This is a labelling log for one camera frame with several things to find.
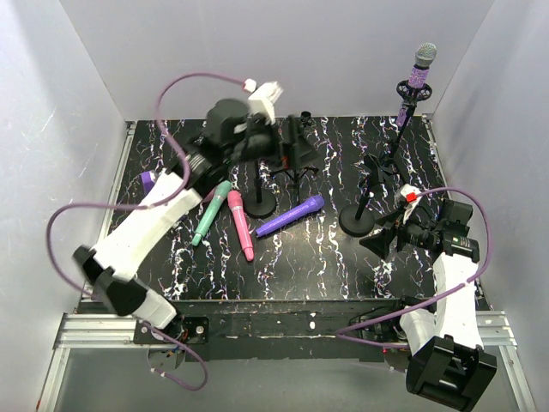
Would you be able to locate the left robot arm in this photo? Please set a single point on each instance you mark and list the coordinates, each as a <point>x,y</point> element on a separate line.
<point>233,133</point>

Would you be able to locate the purple plastic microphone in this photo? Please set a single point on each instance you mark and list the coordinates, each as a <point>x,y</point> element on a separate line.
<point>309,206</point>

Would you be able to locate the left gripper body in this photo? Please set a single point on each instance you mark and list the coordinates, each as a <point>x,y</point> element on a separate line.
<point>287,140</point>

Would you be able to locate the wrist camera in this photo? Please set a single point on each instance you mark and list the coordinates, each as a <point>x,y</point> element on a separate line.
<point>407,198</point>
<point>262,100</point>

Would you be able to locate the teal plastic microphone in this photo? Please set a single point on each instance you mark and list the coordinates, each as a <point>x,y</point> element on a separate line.
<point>219,197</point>

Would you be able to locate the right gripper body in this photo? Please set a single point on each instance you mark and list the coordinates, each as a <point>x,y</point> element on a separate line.
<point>396,236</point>

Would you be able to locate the round base stand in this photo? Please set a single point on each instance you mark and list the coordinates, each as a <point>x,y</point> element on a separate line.
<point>356,220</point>
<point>259,203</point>

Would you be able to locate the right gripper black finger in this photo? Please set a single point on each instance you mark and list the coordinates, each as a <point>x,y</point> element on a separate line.
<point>391,221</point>
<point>379,243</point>

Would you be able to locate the purple glitter microphone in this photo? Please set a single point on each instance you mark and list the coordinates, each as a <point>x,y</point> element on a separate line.
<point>415,89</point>

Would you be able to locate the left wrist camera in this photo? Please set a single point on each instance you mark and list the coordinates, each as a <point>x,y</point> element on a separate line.
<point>262,100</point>

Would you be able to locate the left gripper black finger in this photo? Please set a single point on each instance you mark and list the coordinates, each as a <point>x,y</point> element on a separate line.
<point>294,129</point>
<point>301,153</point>

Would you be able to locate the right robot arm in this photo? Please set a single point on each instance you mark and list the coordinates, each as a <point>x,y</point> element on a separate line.
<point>447,362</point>

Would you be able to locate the tripod stand with clip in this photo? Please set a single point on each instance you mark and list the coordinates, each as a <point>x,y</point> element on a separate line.
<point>295,174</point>

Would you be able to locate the tripod stand with shock mount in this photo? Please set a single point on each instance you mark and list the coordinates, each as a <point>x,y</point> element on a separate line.
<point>394,144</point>

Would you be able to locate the pink plastic microphone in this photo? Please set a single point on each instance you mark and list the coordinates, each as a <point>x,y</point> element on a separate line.
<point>236,206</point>

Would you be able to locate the purple metronome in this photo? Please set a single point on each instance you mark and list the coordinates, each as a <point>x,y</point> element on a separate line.
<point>148,180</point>

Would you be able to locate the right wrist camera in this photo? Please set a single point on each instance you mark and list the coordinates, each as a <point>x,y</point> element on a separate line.
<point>407,198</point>

